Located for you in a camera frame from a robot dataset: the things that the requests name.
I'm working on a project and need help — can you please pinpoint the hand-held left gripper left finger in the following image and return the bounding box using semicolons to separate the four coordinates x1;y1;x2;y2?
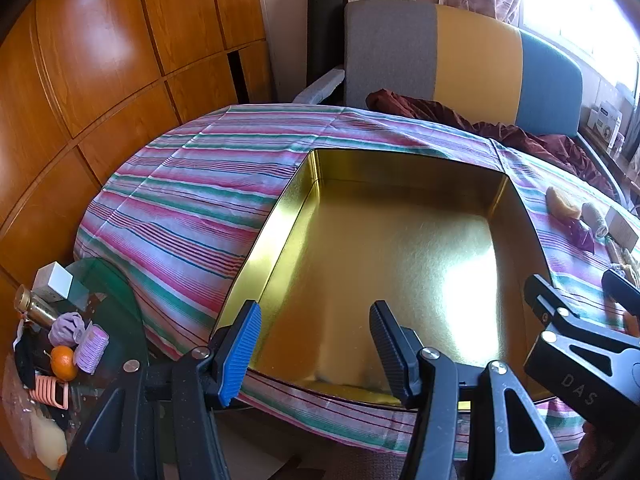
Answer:
57;300;263;480

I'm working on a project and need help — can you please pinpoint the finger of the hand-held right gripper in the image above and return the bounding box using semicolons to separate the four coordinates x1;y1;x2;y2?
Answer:
524;274;581;329
602;269;640;317

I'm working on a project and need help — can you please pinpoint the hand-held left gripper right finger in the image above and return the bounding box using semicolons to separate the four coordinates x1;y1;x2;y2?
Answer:
369;300;573;480

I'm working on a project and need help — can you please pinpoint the white green carton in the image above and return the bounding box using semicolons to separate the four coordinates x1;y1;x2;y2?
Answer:
604;206;640;251

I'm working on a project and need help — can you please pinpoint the purple snack packet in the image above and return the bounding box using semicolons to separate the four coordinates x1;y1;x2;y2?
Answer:
567;220;596;253

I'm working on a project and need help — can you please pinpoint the white sock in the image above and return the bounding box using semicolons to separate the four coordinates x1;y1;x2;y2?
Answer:
580;201;608;238

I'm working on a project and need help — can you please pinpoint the gold tin box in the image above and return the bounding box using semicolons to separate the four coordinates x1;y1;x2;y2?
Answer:
210;147;553;408

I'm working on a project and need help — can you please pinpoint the yellow sponge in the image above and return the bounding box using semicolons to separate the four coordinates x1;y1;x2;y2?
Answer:
545;186;583;220

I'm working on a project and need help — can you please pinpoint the blue grey sofa armrest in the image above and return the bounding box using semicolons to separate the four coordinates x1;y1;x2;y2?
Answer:
575;127;628;206

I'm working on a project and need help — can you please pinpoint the glass side table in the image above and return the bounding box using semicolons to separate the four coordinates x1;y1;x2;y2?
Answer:
10;259;151;461

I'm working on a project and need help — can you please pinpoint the purple hair roller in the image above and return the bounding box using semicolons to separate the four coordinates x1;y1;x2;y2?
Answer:
74;322;110;375

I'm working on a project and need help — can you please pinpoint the striped bed sheet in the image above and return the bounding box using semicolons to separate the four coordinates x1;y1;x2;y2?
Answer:
74;102;640;456

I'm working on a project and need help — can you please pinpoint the maroon blanket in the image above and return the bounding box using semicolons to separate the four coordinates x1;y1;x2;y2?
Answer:
366;89;613;191

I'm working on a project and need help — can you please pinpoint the white printed carton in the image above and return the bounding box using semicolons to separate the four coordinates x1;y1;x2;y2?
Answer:
586;102;623;148

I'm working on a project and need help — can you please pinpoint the purple scrunchie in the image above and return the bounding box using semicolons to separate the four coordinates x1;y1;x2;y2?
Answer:
50;311;86;347

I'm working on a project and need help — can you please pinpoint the tangerine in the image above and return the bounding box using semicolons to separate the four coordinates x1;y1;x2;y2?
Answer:
50;345;79;381

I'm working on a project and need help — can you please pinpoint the small white box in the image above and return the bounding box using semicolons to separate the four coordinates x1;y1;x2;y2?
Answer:
34;262;73;302

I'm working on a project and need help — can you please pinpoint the black pouch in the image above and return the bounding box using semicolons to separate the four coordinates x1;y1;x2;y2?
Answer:
15;332;51;386

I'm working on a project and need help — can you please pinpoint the cream plastic bottle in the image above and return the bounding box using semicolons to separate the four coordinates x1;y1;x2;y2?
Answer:
30;410;68;468

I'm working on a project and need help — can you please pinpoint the gold bottle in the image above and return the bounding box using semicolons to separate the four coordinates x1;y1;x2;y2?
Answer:
14;285;61;330

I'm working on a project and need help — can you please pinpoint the grey yellow blue sofa back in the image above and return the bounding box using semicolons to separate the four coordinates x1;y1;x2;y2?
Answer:
344;0;583;136

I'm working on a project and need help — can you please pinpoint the pale grey sofa armrest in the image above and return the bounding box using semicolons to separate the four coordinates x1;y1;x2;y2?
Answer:
295;67;347;106

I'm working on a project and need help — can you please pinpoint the window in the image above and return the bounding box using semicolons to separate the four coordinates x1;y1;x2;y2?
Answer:
520;0;640;98

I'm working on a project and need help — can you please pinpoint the black rolled mat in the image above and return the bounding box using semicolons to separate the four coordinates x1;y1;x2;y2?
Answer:
306;0;350;103

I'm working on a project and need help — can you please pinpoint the wooden wardrobe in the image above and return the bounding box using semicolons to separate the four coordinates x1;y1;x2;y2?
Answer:
0;0;273;476

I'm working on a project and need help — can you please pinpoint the pink ring holder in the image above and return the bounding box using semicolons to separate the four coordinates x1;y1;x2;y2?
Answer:
34;376;71;410

